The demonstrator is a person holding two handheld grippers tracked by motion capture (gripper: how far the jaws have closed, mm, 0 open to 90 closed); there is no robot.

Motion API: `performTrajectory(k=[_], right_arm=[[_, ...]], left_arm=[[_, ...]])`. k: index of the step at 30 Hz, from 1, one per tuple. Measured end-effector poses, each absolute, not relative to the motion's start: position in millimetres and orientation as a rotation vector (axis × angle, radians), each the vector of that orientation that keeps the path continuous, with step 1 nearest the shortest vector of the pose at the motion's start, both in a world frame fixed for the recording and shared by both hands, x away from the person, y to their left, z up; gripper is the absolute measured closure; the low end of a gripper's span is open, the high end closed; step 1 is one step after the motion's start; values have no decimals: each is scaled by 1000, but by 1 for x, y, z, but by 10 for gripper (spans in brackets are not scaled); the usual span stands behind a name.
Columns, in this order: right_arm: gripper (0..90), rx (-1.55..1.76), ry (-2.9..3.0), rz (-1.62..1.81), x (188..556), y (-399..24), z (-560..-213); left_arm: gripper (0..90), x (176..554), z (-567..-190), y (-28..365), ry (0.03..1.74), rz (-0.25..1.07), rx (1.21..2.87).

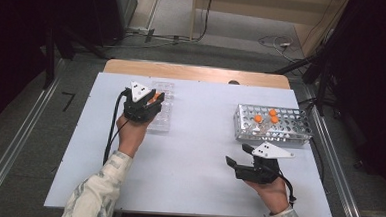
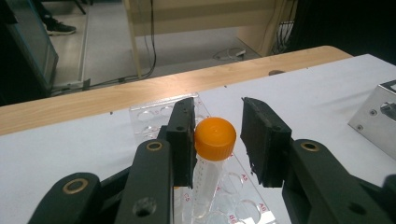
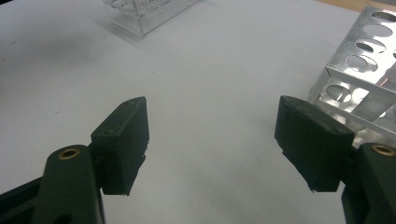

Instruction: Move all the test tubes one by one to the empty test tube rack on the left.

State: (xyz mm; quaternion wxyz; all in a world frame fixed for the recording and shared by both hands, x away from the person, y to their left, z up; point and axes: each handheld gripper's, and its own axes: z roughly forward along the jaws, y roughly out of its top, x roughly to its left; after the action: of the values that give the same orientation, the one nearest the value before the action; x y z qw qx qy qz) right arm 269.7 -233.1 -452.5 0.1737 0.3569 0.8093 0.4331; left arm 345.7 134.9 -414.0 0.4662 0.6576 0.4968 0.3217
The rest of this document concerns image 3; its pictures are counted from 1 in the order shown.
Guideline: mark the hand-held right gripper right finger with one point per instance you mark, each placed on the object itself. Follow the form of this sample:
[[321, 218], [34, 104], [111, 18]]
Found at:
[[314, 146]]

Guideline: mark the metal tube rack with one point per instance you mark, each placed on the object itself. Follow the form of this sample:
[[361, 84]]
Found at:
[[358, 62]]

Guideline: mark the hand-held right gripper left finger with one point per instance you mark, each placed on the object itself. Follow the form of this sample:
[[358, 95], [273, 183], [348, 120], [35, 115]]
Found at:
[[123, 149]]

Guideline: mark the clear acrylic tube rack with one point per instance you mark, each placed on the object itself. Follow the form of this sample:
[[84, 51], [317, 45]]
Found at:
[[146, 15]]

